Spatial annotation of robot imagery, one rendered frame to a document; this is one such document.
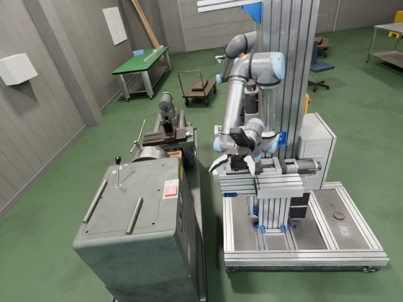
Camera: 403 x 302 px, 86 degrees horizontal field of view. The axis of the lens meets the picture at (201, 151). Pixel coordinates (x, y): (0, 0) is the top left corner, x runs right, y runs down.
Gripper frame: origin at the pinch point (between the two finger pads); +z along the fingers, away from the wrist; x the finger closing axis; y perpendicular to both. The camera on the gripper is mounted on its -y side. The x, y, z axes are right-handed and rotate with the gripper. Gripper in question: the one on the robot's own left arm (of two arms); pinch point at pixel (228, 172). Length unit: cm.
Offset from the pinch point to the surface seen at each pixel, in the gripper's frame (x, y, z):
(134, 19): 571, -85, -654
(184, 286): 39, 78, 12
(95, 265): 67, 41, 29
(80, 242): 65, 24, 28
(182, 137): 93, 49, -97
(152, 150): 77, 25, -43
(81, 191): 277, 122, -64
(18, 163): 371, 68, -53
